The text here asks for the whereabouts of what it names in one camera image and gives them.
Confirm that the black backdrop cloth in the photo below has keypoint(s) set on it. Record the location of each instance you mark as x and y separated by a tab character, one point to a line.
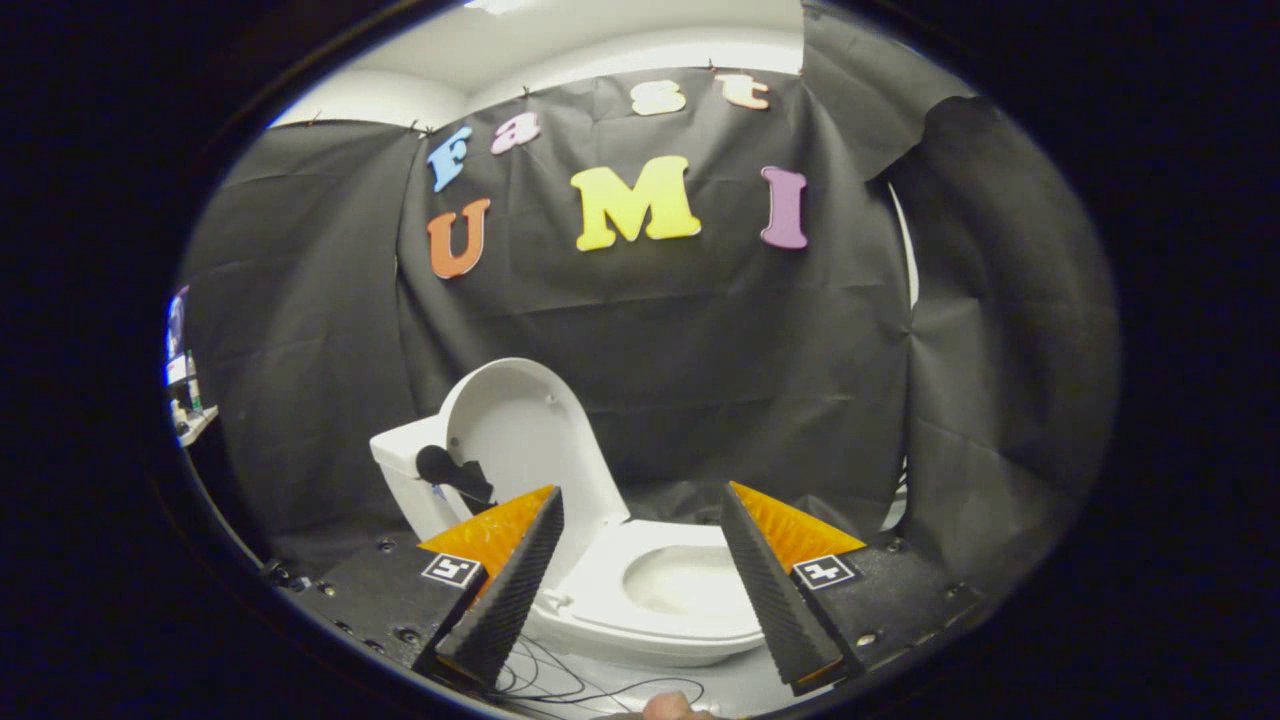
700	380

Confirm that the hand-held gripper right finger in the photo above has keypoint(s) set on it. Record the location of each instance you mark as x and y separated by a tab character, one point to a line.
770	590

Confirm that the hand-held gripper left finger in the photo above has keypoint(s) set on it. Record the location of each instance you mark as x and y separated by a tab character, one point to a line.
510	600

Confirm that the white toilet tank cover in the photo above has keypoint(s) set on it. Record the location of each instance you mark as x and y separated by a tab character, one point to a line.
400	445

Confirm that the white toilet bowl and tank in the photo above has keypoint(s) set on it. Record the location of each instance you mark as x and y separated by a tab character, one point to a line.
410	500

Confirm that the blurry cluttered items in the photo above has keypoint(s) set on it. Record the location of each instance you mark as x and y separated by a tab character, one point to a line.
185	390

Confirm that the white toilet seat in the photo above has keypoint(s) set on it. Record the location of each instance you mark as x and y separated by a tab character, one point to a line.
610	590

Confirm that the white toilet lid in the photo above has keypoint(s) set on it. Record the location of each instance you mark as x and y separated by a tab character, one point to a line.
530	430

